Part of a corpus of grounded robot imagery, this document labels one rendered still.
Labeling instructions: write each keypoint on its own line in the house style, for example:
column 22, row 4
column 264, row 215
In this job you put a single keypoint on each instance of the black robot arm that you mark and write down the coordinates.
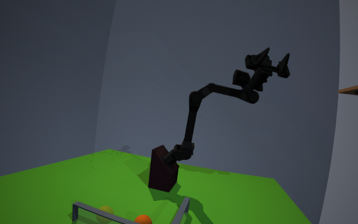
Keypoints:
column 247, row 94

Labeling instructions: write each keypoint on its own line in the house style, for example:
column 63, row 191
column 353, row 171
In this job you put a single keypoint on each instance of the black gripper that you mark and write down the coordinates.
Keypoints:
column 265, row 70

